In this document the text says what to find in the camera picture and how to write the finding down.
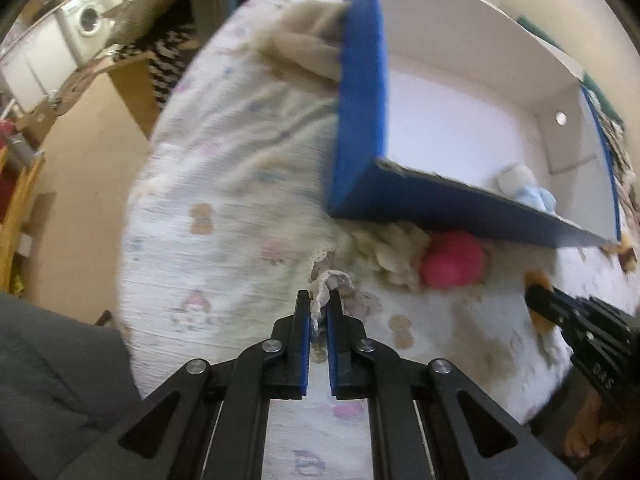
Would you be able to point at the blue cardboard box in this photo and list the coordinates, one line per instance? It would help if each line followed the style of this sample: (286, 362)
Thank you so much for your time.
(360, 110)

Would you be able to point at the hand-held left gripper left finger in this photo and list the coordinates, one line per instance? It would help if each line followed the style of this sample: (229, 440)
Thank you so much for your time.
(304, 355)

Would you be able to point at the white washing machine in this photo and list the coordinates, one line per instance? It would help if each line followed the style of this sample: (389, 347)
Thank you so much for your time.
(85, 25)

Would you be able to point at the white cabinet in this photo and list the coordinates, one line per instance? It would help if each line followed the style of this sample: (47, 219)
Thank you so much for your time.
(25, 72)

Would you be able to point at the red plush ball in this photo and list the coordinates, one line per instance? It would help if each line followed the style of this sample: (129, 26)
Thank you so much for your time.
(450, 262)

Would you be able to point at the grey plush toy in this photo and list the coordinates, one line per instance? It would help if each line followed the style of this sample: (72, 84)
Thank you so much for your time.
(145, 5)

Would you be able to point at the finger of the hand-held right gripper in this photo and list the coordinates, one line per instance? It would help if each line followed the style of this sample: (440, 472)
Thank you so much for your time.
(552, 306)

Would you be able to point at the small beige cloth toy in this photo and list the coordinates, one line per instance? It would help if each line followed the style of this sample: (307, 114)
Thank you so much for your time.
(325, 285)

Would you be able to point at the light blue plush toy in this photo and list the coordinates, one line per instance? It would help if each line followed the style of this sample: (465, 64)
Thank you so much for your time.
(525, 185)

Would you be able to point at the wooden rack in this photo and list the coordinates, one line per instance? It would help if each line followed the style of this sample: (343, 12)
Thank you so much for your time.
(17, 220)

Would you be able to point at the person's right hand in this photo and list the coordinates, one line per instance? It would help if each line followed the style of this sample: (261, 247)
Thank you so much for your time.
(590, 427)

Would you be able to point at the orange plush toy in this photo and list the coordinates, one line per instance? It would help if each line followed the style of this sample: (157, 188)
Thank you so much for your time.
(539, 279)

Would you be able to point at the grey trousers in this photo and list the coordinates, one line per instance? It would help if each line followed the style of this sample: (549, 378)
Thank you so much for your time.
(55, 390)

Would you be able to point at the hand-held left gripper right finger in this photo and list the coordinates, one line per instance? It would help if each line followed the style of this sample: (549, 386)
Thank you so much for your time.
(334, 355)

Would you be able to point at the black white zigzag cloth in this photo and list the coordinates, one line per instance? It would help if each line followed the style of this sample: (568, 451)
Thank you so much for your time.
(167, 57)

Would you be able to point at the beige fluffy plush toy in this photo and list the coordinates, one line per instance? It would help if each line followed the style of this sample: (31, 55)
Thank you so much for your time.
(395, 252)

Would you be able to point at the printed white blanket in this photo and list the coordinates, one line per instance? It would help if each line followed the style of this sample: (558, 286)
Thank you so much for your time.
(225, 185)

